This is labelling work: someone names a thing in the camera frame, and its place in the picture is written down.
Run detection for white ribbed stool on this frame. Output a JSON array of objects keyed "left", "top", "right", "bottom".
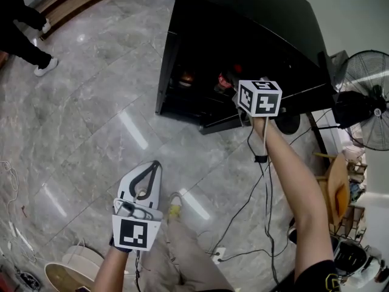
[{"left": 61, "top": 245, "right": 106, "bottom": 269}]

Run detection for small black device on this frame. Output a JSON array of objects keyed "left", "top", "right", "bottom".
[{"left": 15, "top": 271, "right": 41, "bottom": 292}]

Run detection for cola bottle with red cap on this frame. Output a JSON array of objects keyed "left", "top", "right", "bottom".
[{"left": 216, "top": 63, "right": 244, "bottom": 91}]

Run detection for round white bin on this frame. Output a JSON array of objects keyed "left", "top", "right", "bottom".
[{"left": 44, "top": 261, "right": 98, "bottom": 292}]

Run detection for orange pad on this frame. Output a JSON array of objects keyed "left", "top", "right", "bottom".
[{"left": 334, "top": 183, "right": 348, "bottom": 219}]

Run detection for person's beige trousers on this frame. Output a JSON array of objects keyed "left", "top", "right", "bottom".
[{"left": 140, "top": 220, "right": 235, "bottom": 292}]

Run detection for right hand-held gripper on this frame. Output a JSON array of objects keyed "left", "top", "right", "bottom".
[{"left": 231, "top": 78, "right": 283, "bottom": 125}]

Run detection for white cables with power strips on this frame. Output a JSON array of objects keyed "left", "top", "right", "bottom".
[{"left": 0, "top": 160, "right": 38, "bottom": 265}]

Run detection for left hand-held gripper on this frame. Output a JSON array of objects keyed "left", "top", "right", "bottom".
[{"left": 111, "top": 160, "right": 164, "bottom": 252}]

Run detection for wooden chair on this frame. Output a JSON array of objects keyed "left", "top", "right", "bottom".
[{"left": 312, "top": 152, "right": 352, "bottom": 228}]

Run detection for black mini fridge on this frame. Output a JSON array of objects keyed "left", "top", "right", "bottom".
[{"left": 154, "top": 0, "right": 339, "bottom": 135}]

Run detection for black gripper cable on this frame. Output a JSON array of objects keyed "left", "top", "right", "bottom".
[{"left": 206, "top": 117, "right": 305, "bottom": 287}]

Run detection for orange drink bottle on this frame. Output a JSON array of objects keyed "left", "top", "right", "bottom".
[{"left": 179, "top": 68, "right": 196, "bottom": 88}]

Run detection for black standing fan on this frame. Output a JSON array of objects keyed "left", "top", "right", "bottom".
[{"left": 275, "top": 50, "right": 389, "bottom": 152}]

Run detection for person's dark shirt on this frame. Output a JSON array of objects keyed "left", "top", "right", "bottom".
[{"left": 292, "top": 259, "right": 342, "bottom": 292}]

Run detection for wooden rack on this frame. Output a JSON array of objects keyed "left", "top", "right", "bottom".
[{"left": 329, "top": 204, "right": 367, "bottom": 240}]

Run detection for black fan cable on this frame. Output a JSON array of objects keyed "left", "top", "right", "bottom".
[{"left": 288, "top": 108, "right": 335, "bottom": 147}]

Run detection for white power strip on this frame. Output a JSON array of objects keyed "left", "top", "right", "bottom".
[{"left": 212, "top": 247, "right": 227, "bottom": 265}]

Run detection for person's right forearm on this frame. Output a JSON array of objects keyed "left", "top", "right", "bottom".
[{"left": 251, "top": 116, "right": 335, "bottom": 274}]

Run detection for grey and black helmet device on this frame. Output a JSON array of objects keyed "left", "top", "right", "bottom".
[{"left": 332, "top": 238, "right": 387, "bottom": 279}]

